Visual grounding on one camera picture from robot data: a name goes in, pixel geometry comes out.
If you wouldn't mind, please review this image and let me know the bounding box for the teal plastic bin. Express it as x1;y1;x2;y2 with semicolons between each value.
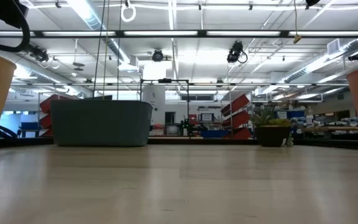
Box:
50;99;154;147

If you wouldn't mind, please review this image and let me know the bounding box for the small computer monitor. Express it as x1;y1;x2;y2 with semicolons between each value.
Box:
199;111;214;123

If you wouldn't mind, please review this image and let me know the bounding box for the blue storage bin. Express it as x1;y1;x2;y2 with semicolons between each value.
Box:
200;129;229;138

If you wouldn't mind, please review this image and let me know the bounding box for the red angled shelf rack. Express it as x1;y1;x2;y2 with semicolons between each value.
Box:
221;93;253;140
39;94;63;138

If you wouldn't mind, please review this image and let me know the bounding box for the black bar with light strips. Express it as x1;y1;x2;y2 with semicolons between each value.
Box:
0;29;358;39

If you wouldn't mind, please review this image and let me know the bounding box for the potted succulent plant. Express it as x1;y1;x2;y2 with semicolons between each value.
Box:
249;107;293;147

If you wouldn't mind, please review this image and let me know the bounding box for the long wooden workbench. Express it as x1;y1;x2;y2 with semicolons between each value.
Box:
301;125;358;141

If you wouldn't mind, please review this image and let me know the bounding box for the white air vent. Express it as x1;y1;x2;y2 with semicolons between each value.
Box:
327;39;341;55

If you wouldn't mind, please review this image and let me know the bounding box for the black dome camera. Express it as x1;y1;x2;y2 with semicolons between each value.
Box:
151;49;165;62

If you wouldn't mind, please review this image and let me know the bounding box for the black camera with cable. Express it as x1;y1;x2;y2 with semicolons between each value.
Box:
227;40;248;65

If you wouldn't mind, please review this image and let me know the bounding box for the black hanging cable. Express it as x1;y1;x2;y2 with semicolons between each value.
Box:
92;0;106;100

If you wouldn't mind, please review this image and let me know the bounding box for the white hanging ring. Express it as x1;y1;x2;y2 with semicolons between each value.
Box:
120;0;137;23

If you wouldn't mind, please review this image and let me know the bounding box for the cord with yellow hook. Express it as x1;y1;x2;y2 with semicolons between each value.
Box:
292;0;303;44

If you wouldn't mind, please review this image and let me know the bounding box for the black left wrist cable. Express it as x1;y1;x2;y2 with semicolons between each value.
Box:
0;1;32;53

